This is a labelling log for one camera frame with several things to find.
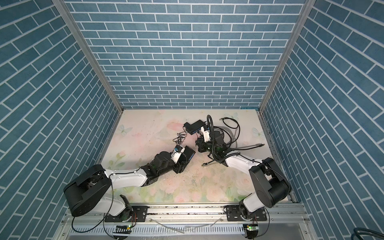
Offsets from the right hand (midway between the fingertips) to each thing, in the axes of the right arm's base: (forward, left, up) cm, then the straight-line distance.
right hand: (195, 139), depth 88 cm
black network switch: (+16, +4, -10) cm, 19 cm away
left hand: (-10, +5, -5) cm, 12 cm away
